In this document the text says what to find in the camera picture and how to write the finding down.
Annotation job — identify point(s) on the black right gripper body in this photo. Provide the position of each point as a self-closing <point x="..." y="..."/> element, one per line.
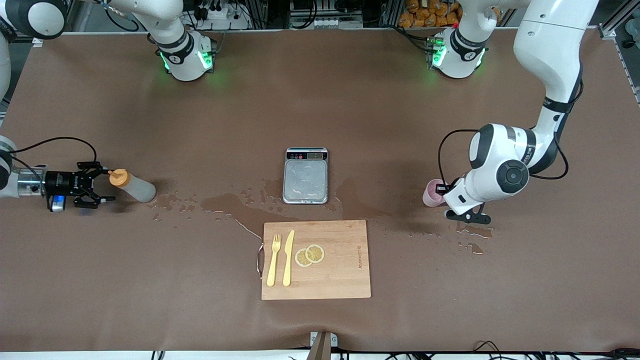
<point x="56" y="181"/>

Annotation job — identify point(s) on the pink plastic cup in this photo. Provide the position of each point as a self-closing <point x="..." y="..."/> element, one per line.
<point x="431" y="196"/>

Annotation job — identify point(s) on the translucent sauce bottle orange cap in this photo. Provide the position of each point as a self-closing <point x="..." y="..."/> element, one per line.
<point x="137" y="189"/>

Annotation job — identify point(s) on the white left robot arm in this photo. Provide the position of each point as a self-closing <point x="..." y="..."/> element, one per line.
<point x="550" y="45"/>

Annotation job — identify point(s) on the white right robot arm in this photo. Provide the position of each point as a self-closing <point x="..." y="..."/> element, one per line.
<point x="185" y="55"/>

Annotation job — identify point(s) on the small water puddle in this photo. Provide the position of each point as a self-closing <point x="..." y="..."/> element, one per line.
<point x="470" y="248"/>
<point x="473" y="231"/>

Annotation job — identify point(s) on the triangular water puddle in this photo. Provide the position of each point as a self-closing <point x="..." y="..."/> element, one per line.
<point x="355" y="202"/>

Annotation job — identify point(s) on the silver digital kitchen scale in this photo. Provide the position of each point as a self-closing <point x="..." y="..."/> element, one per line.
<point x="305" y="180"/>

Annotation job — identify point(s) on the yellow lemon slice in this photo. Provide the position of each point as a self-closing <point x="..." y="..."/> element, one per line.
<point x="315" y="253"/>
<point x="300" y="258"/>

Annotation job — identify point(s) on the large water puddle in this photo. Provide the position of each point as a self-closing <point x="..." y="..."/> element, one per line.
<point x="230" y="205"/>

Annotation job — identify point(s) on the yellow plastic knife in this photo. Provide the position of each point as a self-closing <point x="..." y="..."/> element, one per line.
<point x="288" y="260"/>

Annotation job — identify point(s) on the orange snack bag pile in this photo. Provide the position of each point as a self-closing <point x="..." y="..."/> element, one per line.
<point x="425" y="15"/>

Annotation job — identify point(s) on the yellow plastic fork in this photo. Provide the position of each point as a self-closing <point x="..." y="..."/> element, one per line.
<point x="272" y="267"/>

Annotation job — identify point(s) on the white power strip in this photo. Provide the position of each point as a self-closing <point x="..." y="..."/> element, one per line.
<point x="225" y="22"/>

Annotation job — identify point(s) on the aluminium frame rail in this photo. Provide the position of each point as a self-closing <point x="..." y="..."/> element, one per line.
<point x="617" y="22"/>

